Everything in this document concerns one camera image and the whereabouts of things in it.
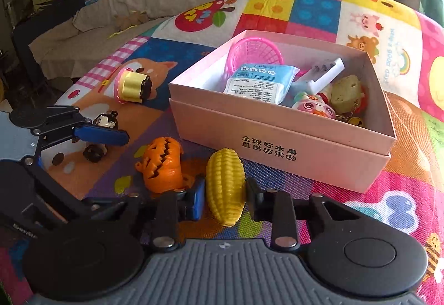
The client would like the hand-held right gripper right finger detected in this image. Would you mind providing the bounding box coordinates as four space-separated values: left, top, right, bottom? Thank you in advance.
246 177 352 251

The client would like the yellow toy corn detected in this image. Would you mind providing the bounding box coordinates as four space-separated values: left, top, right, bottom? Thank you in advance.
206 148 246 226

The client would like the beige sofa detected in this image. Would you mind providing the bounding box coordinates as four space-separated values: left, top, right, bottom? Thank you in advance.
28 0 306 80

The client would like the white plastic holder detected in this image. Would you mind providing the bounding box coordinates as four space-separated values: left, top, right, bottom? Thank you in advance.
291 57 345 95

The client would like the pale yellow cheese toy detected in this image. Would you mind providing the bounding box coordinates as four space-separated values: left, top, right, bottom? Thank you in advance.
329 75 363 114

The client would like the pink cat figurine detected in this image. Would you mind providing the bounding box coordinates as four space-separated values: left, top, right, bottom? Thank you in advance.
291 91 336 120

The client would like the pink cardboard box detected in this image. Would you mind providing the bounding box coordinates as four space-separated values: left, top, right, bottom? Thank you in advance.
168 29 397 194

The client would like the yellow bell keychain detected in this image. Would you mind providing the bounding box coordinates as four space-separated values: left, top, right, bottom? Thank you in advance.
342 107 365 128

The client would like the orange toy pumpkin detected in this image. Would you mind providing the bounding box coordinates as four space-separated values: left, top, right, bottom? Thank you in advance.
135 137 184 194

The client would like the colourful printed play mat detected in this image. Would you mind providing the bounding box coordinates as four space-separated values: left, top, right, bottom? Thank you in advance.
0 0 444 305

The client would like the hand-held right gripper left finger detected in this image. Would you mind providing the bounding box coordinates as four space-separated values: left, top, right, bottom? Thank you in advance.
125 178 207 252

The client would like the brown plush toy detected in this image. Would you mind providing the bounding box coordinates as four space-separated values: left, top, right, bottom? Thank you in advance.
114 11 148 31

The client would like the pink toy basket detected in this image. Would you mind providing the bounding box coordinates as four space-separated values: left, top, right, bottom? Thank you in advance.
225 37 282 78

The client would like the pink gold toy cup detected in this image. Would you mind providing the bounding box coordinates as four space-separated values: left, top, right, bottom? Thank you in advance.
114 67 153 105

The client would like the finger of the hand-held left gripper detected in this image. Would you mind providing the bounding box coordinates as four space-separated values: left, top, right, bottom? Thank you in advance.
21 156 143 222
10 105 130 153

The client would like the blue white tissue packet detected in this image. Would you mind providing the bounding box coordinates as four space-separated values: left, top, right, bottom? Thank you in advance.
224 63 301 105

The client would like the black white panda figurine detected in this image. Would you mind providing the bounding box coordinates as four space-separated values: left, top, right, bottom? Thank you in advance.
82 111 120 164

